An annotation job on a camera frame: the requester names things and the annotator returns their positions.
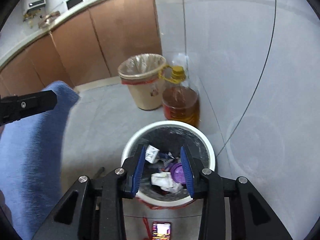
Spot white trash bin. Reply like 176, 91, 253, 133
121, 121, 216, 209

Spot white water heater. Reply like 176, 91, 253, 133
25, 0, 46, 11

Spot blue towel cloth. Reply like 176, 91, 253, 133
1, 81, 79, 239

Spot white blue milk carton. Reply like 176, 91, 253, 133
145, 145, 159, 164

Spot purple plastic lid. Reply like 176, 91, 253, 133
170, 163, 185, 185

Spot crumpled white wrapper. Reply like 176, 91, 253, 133
151, 172, 183, 193

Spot smartphone on floor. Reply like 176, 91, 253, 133
152, 222, 171, 240

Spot cooking oil bottle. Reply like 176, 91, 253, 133
158, 65, 200, 127

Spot brown rice cooker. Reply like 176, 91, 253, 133
38, 11, 61, 29

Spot white microwave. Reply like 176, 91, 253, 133
66, 0, 83, 10

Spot brown kitchen cabinets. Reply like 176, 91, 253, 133
1, 0, 162, 97

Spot beige trash bin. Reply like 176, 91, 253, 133
118, 54, 167, 111

